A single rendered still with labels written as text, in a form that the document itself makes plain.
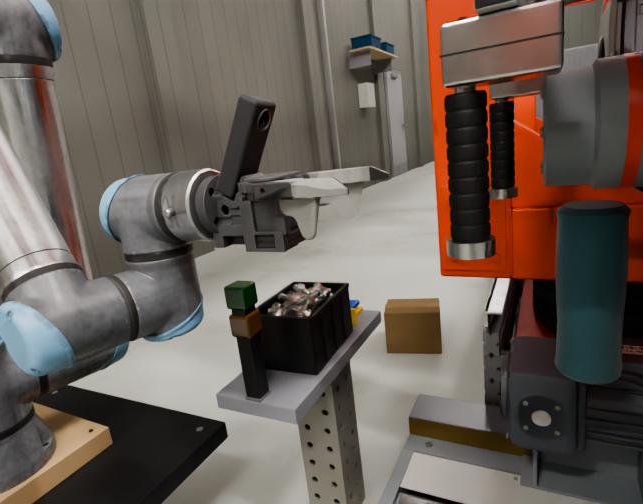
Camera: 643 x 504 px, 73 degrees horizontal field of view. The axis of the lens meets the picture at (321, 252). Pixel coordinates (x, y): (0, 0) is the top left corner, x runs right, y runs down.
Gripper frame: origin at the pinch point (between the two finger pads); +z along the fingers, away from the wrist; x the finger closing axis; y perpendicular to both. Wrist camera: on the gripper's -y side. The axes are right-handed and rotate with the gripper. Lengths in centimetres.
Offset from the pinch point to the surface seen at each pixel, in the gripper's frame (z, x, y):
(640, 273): 33, -60, 29
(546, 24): 16.3, 2.4, -10.2
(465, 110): 10.2, 1.5, -4.9
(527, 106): 5, -253, -10
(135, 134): -275, -214, -28
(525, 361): 13, -44, 42
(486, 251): 11.5, 1.4, 7.6
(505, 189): 10.5, -32.0, 6.7
